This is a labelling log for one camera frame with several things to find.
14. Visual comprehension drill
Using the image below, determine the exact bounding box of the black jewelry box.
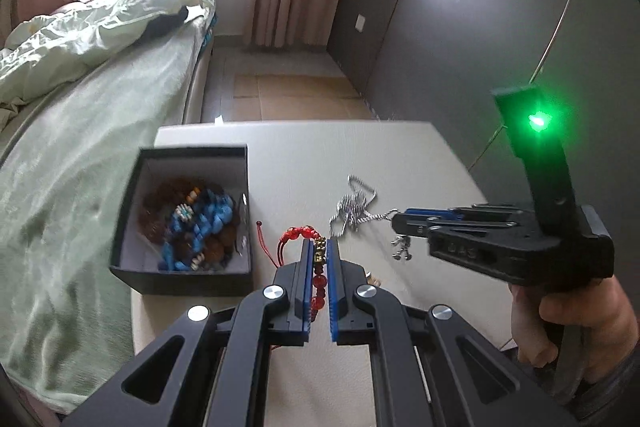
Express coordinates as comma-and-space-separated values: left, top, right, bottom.
110, 145, 254, 297

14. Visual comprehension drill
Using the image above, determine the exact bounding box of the black garment on bed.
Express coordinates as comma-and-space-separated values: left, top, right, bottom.
140, 5, 189, 41

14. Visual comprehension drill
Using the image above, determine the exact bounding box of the red bead cord bracelet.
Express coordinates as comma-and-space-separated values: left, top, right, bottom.
255, 220, 331, 323

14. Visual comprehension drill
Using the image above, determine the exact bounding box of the white wall socket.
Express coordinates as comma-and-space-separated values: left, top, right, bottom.
355, 14, 366, 32

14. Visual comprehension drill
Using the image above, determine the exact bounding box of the silver chain necklace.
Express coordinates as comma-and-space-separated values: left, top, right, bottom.
328, 174, 414, 263

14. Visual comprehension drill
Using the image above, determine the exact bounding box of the brown wooden bead bracelet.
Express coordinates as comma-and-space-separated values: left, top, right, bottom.
136, 175, 241, 270

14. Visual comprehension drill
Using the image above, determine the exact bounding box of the flattened cardboard on floor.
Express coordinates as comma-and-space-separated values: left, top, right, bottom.
226, 75, 374, 121

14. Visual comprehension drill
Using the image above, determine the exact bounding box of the green bed sheet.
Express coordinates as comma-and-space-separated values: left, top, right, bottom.
1, 15, 210, 413

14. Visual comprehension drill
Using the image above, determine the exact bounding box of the pale green duvet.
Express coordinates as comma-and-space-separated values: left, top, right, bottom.
1, 0, 216, 126

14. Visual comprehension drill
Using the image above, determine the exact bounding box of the right hand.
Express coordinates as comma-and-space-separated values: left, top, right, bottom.
508, 273, 640, 385

